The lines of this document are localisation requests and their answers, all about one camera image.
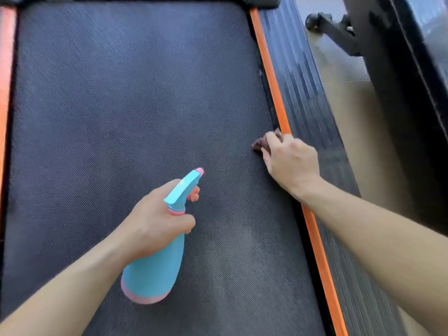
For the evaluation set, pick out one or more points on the person's right hand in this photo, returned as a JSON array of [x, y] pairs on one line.
[[292, 160]]

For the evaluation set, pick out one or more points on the person's left hand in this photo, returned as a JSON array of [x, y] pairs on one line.
[[154, 223]]

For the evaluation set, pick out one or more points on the person's left thumb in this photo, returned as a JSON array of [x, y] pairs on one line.
[[187, 224]]

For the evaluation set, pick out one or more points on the person's right thumb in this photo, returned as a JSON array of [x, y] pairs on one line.
[[266, 160]]

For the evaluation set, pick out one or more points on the brown cleaning cloth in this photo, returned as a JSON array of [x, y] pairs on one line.
[[263, 142]]

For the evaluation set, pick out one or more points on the blue pink spray bottle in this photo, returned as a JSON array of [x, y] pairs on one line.
[[157, 265]]

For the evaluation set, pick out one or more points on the person's right forearm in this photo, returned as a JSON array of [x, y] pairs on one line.
[[381, 237]]

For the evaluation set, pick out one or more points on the person's left forearm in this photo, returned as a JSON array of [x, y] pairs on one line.
[[66, 286]]

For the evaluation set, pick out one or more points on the black orange treadmill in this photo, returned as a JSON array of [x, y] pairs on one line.
[[147, 111]]

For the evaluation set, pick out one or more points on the black treadmill upright frame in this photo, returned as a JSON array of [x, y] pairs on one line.
[[395, 76]]

